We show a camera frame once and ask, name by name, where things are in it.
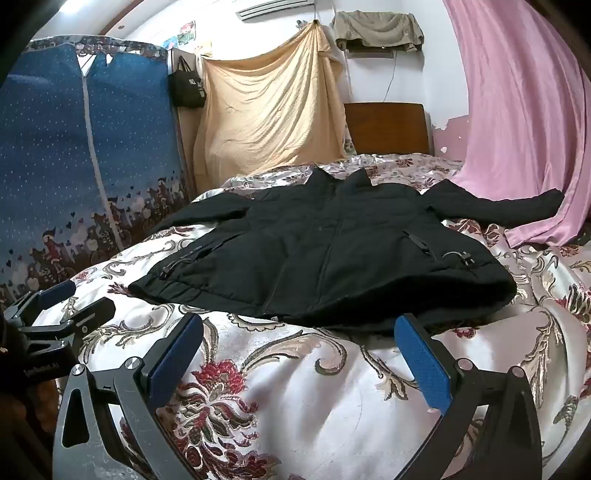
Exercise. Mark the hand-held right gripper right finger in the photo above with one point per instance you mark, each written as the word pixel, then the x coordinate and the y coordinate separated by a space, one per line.
pixel 425 364

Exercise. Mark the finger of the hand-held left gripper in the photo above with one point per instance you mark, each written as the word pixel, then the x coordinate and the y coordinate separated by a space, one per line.
pixel 92 314
pixel 55 293

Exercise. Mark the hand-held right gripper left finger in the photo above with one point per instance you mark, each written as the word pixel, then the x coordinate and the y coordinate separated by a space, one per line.
pixel 175 360

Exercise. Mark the black jacket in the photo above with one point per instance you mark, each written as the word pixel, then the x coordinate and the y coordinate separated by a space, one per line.
pixel 323 240

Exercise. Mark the floral satin bedspread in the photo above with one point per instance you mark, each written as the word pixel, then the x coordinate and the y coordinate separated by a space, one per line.
pixel 295 392

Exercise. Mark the blue fabric wardrobe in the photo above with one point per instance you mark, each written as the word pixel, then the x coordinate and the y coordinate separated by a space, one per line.
pixel 46 161

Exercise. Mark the wooden cabinet side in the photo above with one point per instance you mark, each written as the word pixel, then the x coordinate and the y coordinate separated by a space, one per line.
pixel 184 134

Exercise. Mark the wooden headboard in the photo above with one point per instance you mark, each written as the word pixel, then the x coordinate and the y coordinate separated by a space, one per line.
pixel 383 127

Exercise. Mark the black tote bag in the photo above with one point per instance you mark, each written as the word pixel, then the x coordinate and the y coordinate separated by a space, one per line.
pixel 188 90

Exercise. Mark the beige hanging cloth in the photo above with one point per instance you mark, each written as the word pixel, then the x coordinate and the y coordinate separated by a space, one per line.
pixel 268 115

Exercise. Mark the pink curtain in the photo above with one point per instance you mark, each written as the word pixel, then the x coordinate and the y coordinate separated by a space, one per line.
pixel 521 115

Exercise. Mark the olive cloth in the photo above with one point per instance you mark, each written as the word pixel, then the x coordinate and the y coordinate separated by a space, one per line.
pixel 378 30

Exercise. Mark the white air conditioner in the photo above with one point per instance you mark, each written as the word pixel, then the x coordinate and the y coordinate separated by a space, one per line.
pixel 272 8

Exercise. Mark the colourful wall picture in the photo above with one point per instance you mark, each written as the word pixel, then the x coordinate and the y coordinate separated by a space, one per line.
pixel 184 34

